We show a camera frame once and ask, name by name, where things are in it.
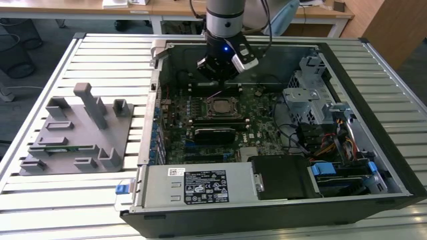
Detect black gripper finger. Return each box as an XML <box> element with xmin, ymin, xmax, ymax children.
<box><xmin>221</xmin><ymin>72</ymin><xmax>240</xmax><ymax>88</ymax></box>
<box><xmin>196</xmin><ymin>58</ymin><xmax>224</xmax><ymax>88</ymax></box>

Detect wire locking lever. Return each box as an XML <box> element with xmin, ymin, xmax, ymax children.
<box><xmin>206</xmin><ymin>86</ymin><xmax>232</xmax><ymax>100</ymax></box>

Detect silver CPU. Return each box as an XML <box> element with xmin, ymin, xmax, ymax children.
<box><xmin>212</xmin><ymin>99</ymin><xmax>233</xmax><ymax>113</ymax></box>

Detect metal socket cover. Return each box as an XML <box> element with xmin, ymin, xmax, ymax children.
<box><xmin>206</xmin><ymin>96</ymin><xmax>240</xmax><ymax>118</ymax></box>

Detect CPU socket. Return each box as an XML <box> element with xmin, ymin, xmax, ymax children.
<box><xmin>205</xmin><ymin>96</ymin><xmax>241</xmax><ymax>119</ymax></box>

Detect black RAM slot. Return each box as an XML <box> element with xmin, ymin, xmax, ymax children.
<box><xmin>189</xmin><ymin>85</ymin><xmax>241</xmax><ymax>89</ymax></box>
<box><xmin>189</xmin><ymin>90</ymin><xmax>241</xmax><ymax>94</ymax></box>
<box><xmin>192</xmin><ymin>124</ymin><xmax>250</xmax><ymax>128</ymax></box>
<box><xmin>192</xmin><ymin>127</ymin><xmax>250</xmax><ymax>131</ymax></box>
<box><xmin>192</xmin><ymin>121</ymin><xmax>250</xmax><ymax>125</ymax></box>
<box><xmin>189</xmin><ymin>93</ymin><xmax>241</xmax><ymax>97</ymax></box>
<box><xmin>192</xmin><ymin>118</ymin><xmax>250</xmax><ymax>123</ymax></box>
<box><xmin>189</xmin><ymin>88</ymin><xmax>241</xmax><ymax>92</ymax></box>

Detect black graphics card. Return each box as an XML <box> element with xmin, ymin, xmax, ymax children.
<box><xmin>192</xmin><ymin>127</ymin><xmax>237</xmax><ymax>146</ymax></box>

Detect silver drive cage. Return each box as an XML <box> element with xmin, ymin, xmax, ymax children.
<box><xmin>280</xmin><ymin>55</ymin><xmax>338</xmax><ymax>126</ymax></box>

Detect green motherboard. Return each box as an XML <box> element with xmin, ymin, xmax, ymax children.
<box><xmin>158</xmin><ymin>84</ymin><xmax>286</xmax><ymax>166</ymax></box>

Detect silver chipset heatsink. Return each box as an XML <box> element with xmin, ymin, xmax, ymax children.
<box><xmin>238</xmin><ymin>146</ymin><xmax>260</xmax><ymax>161</ymax></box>

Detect black expansion slot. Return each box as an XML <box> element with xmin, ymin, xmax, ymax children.
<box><xmin>184</xmin><ymin>154</ymin><xmax>225</xmax><ymax>163</ymax></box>

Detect black plastic shroud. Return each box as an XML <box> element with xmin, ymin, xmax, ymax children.
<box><xmin>248</xmin><ymin>154</ymin><xmax>324</xmax><ymax>201</ymax></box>

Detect wooden desk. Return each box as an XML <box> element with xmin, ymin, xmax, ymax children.
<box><xmin>0</xmin><ymin>0</ymin><xmax>354</xmax><ymax>38</ymax></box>

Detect blue disk carrier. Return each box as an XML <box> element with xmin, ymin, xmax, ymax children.
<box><xmin>308</xmin><ymin>161</ymin><xmax>337</xmax><ymax>179</ymax></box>
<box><xmin>365</xmin><ymin>160</ymin><xmax>378</xmax><ymax>176</ymax></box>

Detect grey parts rack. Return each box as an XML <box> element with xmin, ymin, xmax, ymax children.
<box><xmin>17</xmin><ymin>82</ymin><xmax>135</xmax><ymax>177</ymax></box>

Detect silver power supply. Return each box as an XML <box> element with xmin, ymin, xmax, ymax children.
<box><xmin>130</xmin><ymin>161</ymin><xmax>266</xmax><ymax>209</ymax></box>

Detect wooden cabinet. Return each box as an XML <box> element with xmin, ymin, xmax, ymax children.
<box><xmin>338</xmin><ymin>0</ymin><xmax>427</xmax><ymax>71</ymax></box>

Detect blue case latch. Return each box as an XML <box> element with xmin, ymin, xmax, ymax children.
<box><xmin>113</xmin><ymin>183</ymin><xmax>130</xmax><ymax>196</ymax></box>

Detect green RAM stick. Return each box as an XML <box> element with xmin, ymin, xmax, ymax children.
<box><xmin>41</xmin><ymin>145</ymin><xmax>83</xmax><ymax>154</ymax></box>

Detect black mesh bin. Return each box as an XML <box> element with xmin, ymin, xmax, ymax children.
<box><xmin>0</xmin><ymin>33</ymin><xmax>35</xmax><ymax>80</ymax></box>
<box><xmin>0</xmin><ymin>18</ymin><xmax>43</xmax><ymax>51</ymax></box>

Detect black open PC case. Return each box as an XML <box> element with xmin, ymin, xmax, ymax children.
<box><xmin>114</xmin><ymin>37</ymin><xmax>427</xmax><ymax>240</ymax></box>

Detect grey stand foot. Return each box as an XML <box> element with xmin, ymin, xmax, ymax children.
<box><xmin>0</xmin><ymin>79</ymin><xmax>15</xmax><ymax>103</ymax></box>

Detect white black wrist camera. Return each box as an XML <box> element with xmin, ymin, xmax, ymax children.
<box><xmin>229</xmin><ymin>43</ymin><xmax>260</xmax><ymax>74</ymax></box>

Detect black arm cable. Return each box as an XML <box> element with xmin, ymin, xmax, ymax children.
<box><xmin>257</xmin><ymin>0</ymin><xmax>273</xmax><ymax>60</ymax></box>

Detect yellow red power wires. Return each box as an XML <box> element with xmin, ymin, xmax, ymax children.
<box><xmin>309</xmin><ymin>133</ymin><xmax>357</xmax><ymax>161</ymax></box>

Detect white floor cable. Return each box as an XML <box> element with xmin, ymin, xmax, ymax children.
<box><xmin>5</xmin><ymin>85</ymin><xmax>46</xmax><ymax>90</ymax></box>

